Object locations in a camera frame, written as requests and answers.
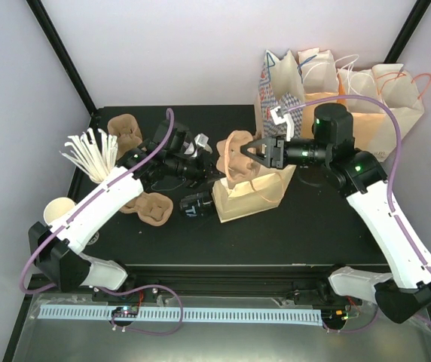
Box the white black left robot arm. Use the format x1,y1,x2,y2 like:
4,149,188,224
27,114,218,301

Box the white cup of straws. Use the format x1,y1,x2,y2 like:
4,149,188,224
61,128,118,184

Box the cream paper bag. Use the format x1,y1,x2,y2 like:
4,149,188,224
212,165,296,223

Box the light blue cable duct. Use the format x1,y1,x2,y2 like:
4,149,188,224
38,305,322,327

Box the blue patterned paper bag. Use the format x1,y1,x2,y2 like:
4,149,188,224
254,50,305,138

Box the beige paper bag orange handles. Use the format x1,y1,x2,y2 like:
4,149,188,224
368,63,431,162

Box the brown pulp cup carrier stack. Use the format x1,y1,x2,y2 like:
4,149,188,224
107,114,143,155

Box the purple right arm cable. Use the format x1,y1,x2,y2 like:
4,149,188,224
285,94,431,305

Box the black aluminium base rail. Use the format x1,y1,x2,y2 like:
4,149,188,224
30,263,431,306

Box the orange paper bag white handles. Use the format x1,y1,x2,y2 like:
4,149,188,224
336,54,385,150

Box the kraft paper cup stack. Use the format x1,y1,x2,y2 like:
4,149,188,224
43,197,76,225

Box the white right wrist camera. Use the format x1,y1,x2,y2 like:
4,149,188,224
270,106,295,141

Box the orange paper bag blue handles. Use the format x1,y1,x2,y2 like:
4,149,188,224
296,48,341,140

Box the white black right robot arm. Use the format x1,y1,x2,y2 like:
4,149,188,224
240,103,431,324

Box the brown pulp carrier on table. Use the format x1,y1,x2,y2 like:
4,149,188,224
120,192,173,226

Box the black paper cup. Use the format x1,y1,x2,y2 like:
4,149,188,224
179,191,216,218

